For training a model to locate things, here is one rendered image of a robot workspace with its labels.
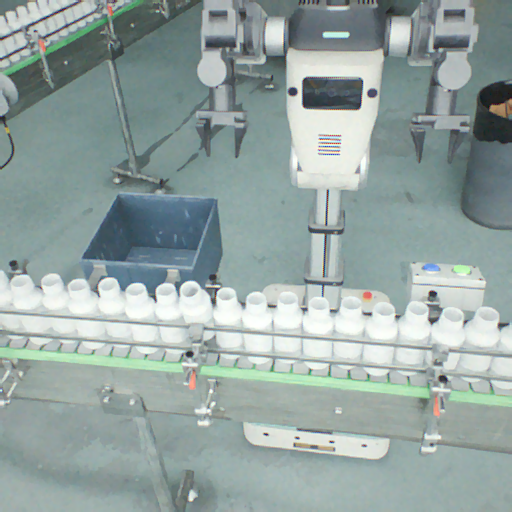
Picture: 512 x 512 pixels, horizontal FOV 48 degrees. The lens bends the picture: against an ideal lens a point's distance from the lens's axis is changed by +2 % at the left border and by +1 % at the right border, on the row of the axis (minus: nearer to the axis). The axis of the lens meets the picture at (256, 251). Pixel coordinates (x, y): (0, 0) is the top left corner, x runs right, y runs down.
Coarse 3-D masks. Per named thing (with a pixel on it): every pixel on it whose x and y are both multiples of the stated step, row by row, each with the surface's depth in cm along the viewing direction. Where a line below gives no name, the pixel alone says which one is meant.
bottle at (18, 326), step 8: (0, 272) 116; (0, 280) 114; (8, 280) 116; (0, 288) 114; (8, 288) 116; (0, 296) 115; (8, 296) 116; (0, 304) 116; (8, 304) 116; (0, 320) 119; (8, 320) 119; (16, 320) 119; (8, 328) 120; (16, 328) 121; (8, 336) 123; (16, 336) 122
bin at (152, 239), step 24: (120, 192) 172; (120, 216) 175; (144, 216) 177; (168, 216) 175; (192, 216) 174; (216, 216) 169; (96, 240) 159; (120, 240) 176; (144, 240) 184; (168, 240) 182; (192, 240) 180; (216, 240) 171; (96, 264) 149; (120, 264) 148; (144, 264) 147; (168, 264) 179; (192, 264) 146; (216, 264) 174; (96, 288) 156; (120, 288) 155
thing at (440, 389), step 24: (24, 264) 130; (216, 288) 120; (432, 312) 108; (192, 336) 107; (192, 360) 104; (432, 360) 102; (0, 384) 122; (192, 384) 107; (432, 384) 99; (0, 408) 126; (432, 408) 103; (432, 432) 108
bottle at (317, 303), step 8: (312, 304) 106; (320, 304) 107; (328, 304) 104; (312, 312) 104; (320, 312) 104; (328, 312) 105; (304, 320) 107; (312, 320) 105; (320, 320) 105; (328, 320) 106; (304, 328) 107; (312, 328) 106; (320, 328) 105; (328, 328) 106; (304, 344) 110; (312, 344) 108; (320, 344) 108; (328, 344) 109; (304, 352) 112; (312, 352) 110; (320, 352) 109; (328, 352) 110; (312, 368) 113; (320, 368) 113
